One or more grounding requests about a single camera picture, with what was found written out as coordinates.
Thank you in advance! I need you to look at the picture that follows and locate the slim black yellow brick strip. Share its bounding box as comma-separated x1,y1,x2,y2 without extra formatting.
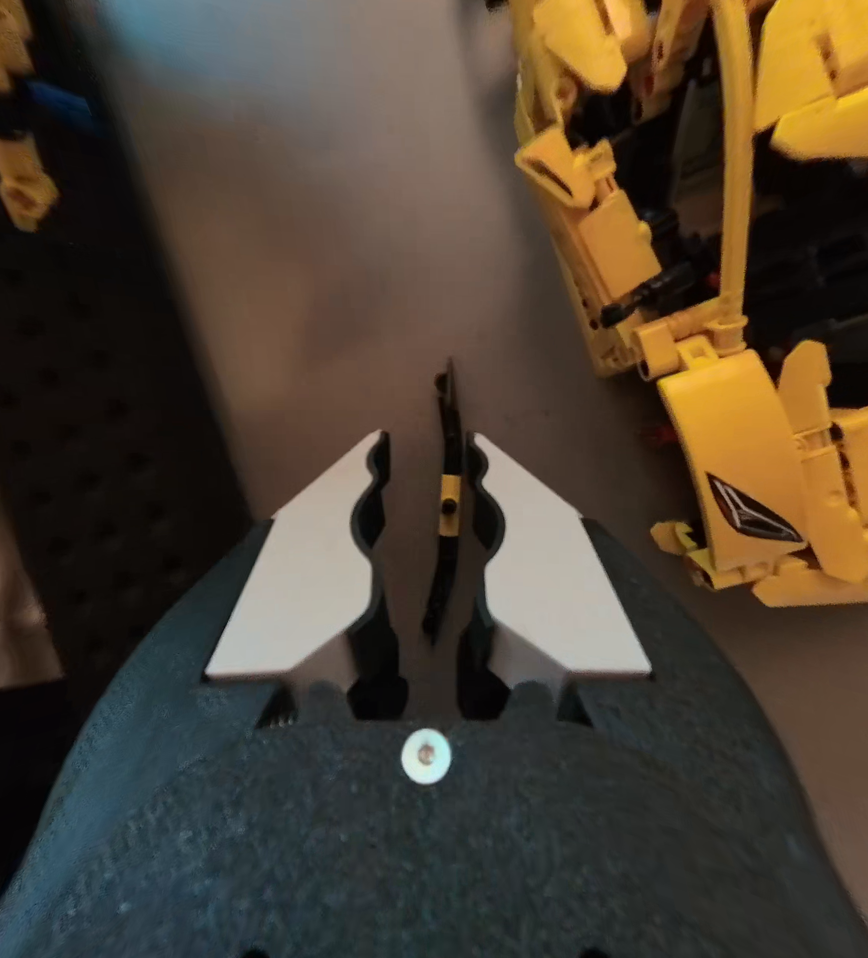
421,358,465,647

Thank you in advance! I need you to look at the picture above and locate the dark dotted cloth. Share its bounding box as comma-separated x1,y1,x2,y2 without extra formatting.
0,0,251,708

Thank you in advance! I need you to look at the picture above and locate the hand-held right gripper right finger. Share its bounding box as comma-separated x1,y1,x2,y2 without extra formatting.
455,432,653,721

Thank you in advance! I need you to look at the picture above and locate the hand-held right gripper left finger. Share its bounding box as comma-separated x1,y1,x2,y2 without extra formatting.
204,429,408,721

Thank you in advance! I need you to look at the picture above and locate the grey desk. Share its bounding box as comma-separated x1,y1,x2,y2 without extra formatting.
97,0,868,958

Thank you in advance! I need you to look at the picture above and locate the yellow black brick side assembly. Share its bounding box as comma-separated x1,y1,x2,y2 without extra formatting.
0,0,101,235

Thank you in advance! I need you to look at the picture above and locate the yellow toy brick car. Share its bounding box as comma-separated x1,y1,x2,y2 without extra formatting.
512,0,868,609

